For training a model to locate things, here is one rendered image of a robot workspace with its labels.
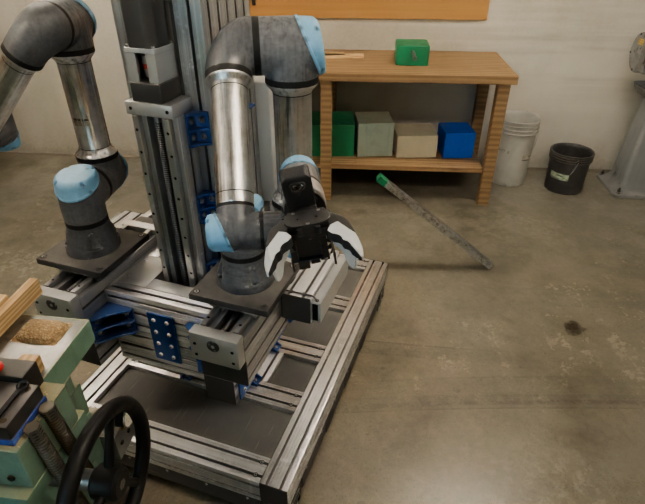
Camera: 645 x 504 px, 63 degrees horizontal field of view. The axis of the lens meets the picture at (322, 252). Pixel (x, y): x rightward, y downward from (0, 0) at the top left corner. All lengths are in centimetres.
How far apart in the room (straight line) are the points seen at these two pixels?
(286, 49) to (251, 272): 55
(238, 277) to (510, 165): 286
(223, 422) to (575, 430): 131
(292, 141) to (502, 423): 145
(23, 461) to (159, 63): 87
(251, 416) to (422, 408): 70
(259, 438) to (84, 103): 113
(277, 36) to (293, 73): 8
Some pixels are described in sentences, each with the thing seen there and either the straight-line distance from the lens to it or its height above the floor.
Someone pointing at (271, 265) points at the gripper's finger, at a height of 123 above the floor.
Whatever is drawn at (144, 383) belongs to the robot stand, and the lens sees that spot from 206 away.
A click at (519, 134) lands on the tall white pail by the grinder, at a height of 39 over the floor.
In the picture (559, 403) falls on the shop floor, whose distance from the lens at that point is 237.
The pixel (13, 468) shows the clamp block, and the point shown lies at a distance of 100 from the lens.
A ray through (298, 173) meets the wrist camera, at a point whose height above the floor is 132.
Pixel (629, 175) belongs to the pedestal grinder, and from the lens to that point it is 418.
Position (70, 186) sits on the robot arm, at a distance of 154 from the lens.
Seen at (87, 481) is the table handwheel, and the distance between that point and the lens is 106.
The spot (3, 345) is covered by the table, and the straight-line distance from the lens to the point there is 126.
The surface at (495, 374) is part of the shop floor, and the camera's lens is 239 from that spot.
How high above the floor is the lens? 164
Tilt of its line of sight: 33 degrees down
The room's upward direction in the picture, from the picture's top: straight up
